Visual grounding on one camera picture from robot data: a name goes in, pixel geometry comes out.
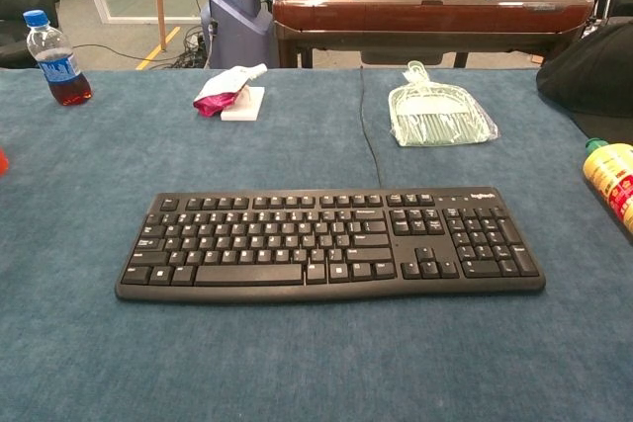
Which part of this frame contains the black Logitech keyboard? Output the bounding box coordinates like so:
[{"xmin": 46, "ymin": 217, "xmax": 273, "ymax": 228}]
[{"xmin": 114, "ymin": 186, "xmax": 547, "ymax": 305}]

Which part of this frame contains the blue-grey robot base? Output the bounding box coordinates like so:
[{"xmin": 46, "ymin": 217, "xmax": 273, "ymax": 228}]
[{"xmin": 200, "ymin": 0, "xmax": 281, "ymax": 70}]

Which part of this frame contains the brown mahjong table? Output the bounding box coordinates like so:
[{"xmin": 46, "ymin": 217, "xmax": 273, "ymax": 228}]
[{"xmin": 271, "ymin": 0, "xmax": 594, "ymax": 70}]

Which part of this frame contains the white pink snack packet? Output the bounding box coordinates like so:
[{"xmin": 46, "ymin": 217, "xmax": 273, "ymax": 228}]
[{"xmin": 192, "ymin": 63, "xmax": 269, "ymax": 119}]

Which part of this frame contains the white foam block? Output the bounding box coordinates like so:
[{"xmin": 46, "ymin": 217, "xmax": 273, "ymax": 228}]
[{"xmin": 220, "ymin": 86, "xmax": 266, "ymax": 123}]

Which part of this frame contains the green bagged dustpan brush set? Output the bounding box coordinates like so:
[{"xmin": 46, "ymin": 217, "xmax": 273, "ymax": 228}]
[{"xmin": 388, "ymin": 60, "xmax": 499, "ymax": 148}]

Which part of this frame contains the blue-capped soda bottle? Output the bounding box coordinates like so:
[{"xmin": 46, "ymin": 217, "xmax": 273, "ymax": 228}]
[{"xmin": 22, "ymin": 9, "xmax": 94, "ymax": 107}]

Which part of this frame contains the black cap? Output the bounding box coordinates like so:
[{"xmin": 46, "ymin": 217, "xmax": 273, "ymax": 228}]
[{"xmin": 535, "ymin": 21, "xmax": 633, "ymax": 145}]

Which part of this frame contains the yellow bottle green cap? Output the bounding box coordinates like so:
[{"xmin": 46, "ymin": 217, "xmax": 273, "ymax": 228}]
[{"xmin": 582, "ymin": 137, "xmax": 633, "ymax": 245}]

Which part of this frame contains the blue table cloth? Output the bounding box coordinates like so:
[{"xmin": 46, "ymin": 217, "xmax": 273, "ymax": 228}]
[{"xmin": 0, "ymin": 67, "xmax": 633, "ymax": 422}]

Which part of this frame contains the floor cable bundle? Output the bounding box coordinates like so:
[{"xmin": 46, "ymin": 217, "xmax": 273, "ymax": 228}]
[{"xmin": 167, "ymin": 26, "xmax": 209, "ymax": 70}]

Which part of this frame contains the black keyboard cable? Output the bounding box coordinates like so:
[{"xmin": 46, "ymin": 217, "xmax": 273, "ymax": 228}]
[{"xmin": 359, "ymin": 65, "xmax": 385, "ymax": 190}]

